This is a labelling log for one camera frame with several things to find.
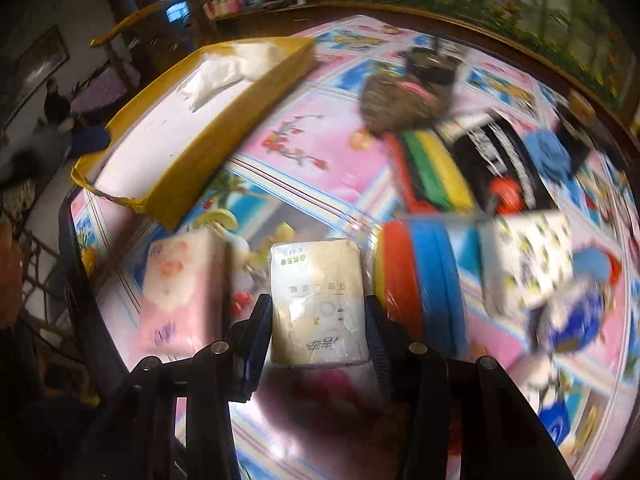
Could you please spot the black electric motor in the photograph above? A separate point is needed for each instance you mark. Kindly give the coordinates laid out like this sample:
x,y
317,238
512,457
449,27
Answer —
x,y
430,62

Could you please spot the brown knit hat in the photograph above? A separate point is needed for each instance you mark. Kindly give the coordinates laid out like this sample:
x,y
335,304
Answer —
x,y
395,105

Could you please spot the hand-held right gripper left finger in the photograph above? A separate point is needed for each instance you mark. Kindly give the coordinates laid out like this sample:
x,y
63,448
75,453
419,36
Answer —
x,y
255,342

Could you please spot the dark stuffed toy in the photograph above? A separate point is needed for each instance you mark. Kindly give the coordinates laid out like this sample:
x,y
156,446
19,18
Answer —
x,y
580,135

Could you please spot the pink box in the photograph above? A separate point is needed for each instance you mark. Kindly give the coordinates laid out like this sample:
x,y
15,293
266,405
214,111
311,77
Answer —
x,y
222,8

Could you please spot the table with purple cloth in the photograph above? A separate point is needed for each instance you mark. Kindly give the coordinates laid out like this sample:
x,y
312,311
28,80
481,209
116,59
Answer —
x,y
95,95

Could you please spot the yellow cardboard box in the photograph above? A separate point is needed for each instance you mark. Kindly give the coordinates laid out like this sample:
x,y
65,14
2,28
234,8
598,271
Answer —
x,y
240,125

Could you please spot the black printed bag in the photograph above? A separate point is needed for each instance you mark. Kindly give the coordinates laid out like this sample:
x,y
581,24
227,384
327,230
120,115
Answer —
x,y
520,160

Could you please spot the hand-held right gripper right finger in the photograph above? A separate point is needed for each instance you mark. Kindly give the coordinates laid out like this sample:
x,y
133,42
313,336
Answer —
x,y
376,342

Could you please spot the beige tissue pack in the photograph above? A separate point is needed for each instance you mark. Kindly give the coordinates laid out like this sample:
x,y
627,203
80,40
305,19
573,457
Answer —
x,y
315,305

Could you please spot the blue towel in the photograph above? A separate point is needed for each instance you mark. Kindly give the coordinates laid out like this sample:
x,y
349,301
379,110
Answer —
x,y
547,152

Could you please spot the framed wall picture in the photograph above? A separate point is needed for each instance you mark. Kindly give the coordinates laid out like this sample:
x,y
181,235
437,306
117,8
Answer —
x,y
40,67

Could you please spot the pink tissue pack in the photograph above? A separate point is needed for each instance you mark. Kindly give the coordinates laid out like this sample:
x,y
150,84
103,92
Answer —
x,y
180,290

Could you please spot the printed pink blue tablecloth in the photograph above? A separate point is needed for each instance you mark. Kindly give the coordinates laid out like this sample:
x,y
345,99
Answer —
x,y
310,160

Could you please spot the yellow red blue sponge pack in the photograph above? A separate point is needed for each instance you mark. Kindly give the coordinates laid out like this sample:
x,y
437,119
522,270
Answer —
x,y
425,280

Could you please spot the wooden chair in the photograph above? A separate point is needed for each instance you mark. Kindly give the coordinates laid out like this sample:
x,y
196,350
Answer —
x,y
140,17

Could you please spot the red green yellow sponge pack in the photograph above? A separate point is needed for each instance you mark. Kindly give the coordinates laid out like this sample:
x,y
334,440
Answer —
x,y
430,170

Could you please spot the white yellow-print tissue pack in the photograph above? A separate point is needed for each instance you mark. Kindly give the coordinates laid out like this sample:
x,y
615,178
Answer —
x,y
525,255

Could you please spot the glass aquarium with plants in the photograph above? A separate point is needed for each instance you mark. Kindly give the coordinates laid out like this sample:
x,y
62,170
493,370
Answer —
x,y
500,0

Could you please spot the white cloth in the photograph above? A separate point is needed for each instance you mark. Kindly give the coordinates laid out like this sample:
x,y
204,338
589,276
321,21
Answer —
x,y
225,70

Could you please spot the blue white tissue pack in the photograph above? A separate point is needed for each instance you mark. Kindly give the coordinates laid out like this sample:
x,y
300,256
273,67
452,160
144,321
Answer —
x,y
570,320

